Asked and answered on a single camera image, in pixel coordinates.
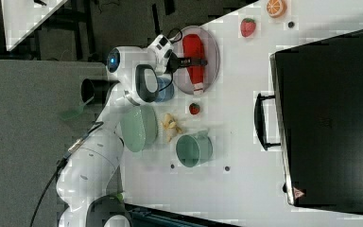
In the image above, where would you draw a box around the green perforated strainer basket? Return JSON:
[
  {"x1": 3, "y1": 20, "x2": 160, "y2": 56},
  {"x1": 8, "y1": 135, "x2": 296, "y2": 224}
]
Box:
[{"x1": 120, "y1": 106, "x2": 158, "y2": 152}]

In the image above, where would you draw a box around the red ketchup bottle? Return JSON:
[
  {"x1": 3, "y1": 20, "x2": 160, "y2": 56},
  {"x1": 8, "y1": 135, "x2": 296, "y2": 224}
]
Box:
[{"x1": 182, "y1": 34, "x2": 206, "y2": 96}]

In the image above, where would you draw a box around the small red tomato toy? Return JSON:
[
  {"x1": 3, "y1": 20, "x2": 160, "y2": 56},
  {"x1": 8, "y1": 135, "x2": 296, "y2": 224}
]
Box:
[{"x1": 189, "y1": 103, "x2": 200, "y2": 115}]

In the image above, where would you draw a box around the orange slice toy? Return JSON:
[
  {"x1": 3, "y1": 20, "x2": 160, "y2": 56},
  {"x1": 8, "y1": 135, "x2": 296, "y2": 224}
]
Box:
[{"x1": 266, "y1": 0, "x2": 287, "y2": 18}]

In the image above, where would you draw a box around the blue round bowl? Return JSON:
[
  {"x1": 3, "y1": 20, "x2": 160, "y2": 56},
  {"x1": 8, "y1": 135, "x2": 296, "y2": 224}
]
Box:
[{"x1": 156, "y1": 77, "x2": 174, "y2": 102}]

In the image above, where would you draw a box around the peeled banana toy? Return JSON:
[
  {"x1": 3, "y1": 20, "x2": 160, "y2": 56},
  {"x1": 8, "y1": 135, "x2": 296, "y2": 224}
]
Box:
[{"x1": 162, "y1": 113, "x2": 182, "y2": 142}]

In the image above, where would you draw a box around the green mug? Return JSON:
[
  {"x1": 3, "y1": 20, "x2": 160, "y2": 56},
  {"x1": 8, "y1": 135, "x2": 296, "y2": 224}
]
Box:
[{"x1": 176, "y1": 131, "x2": 213, "y2": 167}]

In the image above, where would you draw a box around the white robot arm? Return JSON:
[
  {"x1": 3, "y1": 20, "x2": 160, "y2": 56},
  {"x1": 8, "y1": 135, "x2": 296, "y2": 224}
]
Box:
[{"x1": 56, "y1": 44, "x2": 182, "y2": 227}]

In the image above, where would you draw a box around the red strawberry toy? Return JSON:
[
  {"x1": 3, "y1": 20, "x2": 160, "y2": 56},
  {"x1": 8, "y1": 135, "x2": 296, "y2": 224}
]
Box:
[{"x1": 240, "y1": 18, "x2": 256, "y2": 38}]

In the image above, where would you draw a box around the pink round plate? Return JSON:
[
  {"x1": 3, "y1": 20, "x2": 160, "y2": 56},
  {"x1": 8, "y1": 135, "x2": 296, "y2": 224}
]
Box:
[{"x1": 174, "y1": 26, "x2": 220, "y2": 95}]

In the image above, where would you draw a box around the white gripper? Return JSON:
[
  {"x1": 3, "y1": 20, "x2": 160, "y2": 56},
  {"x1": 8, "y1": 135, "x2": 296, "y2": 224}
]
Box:
[{"x1": 155, "y1": 48, "x2": 207, "y2": 75}]

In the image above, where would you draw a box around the black toaster oven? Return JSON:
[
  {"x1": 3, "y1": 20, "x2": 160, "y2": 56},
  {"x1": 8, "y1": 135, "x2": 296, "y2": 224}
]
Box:
[{"x1": 269, "y1": 29, "x2": 363, "y2": 215}]

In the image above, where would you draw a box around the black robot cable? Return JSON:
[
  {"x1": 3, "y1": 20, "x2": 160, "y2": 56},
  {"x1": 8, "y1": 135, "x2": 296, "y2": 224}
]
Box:
[{"x1": 28, "y1": 120, "x2": 105, "y2": 227}]

